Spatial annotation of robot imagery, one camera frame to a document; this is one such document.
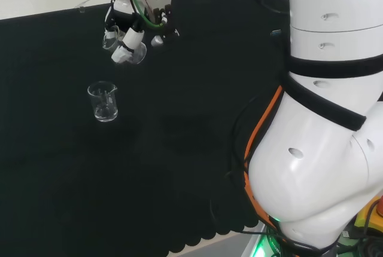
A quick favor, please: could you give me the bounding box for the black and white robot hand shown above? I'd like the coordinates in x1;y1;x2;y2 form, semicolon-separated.
103;0;181;65

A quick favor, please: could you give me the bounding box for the clear glass beaker with spout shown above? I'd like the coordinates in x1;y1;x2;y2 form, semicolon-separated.
101;25;148;65

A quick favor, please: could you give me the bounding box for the clear glass beaker with markings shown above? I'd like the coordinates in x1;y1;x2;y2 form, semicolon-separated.
87;81;118;123

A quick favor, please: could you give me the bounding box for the black bench cloth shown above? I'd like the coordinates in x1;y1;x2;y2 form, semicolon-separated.
0;0;293;257

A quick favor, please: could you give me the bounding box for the yellow stop button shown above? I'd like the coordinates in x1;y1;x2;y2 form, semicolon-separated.
354;195;383;237

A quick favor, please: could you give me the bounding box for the white wrist camera shell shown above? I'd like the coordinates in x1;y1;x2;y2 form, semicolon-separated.
113;0;133;13

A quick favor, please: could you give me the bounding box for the orange cable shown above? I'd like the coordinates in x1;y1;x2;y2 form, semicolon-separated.
243;85;284;231

